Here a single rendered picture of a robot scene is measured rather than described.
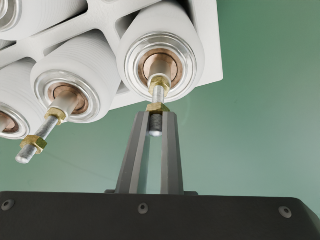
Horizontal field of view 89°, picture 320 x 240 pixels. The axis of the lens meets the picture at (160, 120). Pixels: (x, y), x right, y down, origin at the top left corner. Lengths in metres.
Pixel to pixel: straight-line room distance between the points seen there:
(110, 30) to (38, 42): 0.10
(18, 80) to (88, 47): 0.11
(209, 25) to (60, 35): 0.20
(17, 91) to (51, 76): 0.08
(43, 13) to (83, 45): 0.06
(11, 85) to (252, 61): 0.49
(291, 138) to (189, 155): 0.38
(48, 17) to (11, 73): 0.13
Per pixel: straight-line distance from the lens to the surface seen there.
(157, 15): 0.18
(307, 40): 0.54
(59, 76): 0.21
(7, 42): 0.35
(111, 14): 0.25
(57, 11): 0.24
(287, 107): 0.65
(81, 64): 0.21
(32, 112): 0.29
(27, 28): 0.21
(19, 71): 0.33
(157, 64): 0.17
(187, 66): 0.18
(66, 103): 0.21
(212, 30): 0.25
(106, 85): 0.22
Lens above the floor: 0.41
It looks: 48 degrees down
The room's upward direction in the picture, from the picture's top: 177 degrees counter-clockwise
